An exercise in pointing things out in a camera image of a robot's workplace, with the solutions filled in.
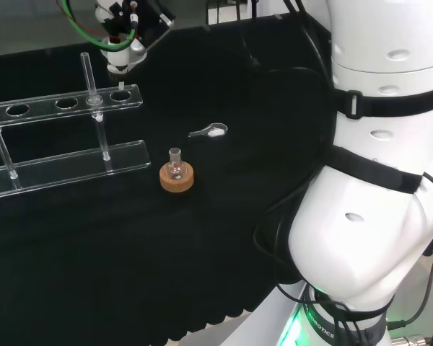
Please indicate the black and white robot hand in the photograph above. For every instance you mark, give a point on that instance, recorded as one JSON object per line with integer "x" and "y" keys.
{"x": 144, "y": 25}

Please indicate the clear funnel stand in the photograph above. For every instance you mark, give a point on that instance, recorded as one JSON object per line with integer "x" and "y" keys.
{"x": 57, "y": 169}

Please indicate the round-bottom glass flask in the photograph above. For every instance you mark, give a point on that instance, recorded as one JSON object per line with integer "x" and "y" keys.
{"x": 175, "y": 169}

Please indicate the black cloth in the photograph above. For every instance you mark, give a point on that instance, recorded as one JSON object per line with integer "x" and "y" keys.
{"x": 94, "y": 252}

